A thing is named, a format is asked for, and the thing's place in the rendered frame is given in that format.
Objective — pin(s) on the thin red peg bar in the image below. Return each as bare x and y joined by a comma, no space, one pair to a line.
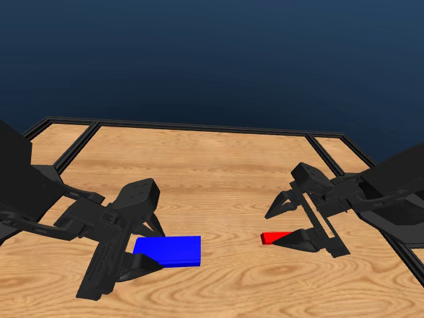
271,238

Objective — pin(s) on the black table frame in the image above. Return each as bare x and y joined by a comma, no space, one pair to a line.
198,127

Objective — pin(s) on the blue hollow socket block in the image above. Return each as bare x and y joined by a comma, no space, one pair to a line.
172,250

